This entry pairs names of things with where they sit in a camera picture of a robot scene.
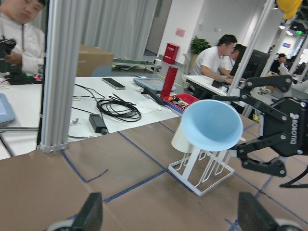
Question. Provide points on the black power adapter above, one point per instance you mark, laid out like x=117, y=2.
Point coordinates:
x=98, y=124

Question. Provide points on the teach pendant tablet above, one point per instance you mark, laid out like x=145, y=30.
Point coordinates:
x=153, y=83

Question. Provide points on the black smartphone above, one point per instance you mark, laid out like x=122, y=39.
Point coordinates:
x=113, y=83

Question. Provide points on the white ikea cup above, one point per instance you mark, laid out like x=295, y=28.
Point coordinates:
x=180, y=143

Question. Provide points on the aluminium frame post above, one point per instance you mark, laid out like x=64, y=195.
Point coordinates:
x=63, y=41

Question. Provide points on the red parts tray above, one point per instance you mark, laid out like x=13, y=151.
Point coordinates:
x=178, y=103

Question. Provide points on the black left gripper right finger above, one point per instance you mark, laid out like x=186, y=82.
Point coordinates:
x=252, y=216

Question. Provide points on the light blue cup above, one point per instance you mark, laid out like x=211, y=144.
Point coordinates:
x=212, y=125

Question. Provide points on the office worker white shirt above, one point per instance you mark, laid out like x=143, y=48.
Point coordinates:
x=209, y=62

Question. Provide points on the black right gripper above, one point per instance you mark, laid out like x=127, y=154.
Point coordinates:
x=285, y=125

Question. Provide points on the white wire cup rack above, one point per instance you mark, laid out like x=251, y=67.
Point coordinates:
x=202, y=170

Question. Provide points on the seated person white shirt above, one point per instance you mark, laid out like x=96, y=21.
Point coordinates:
x=24, y=64

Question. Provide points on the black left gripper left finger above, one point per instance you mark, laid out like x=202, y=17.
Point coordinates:
x=90, y=217

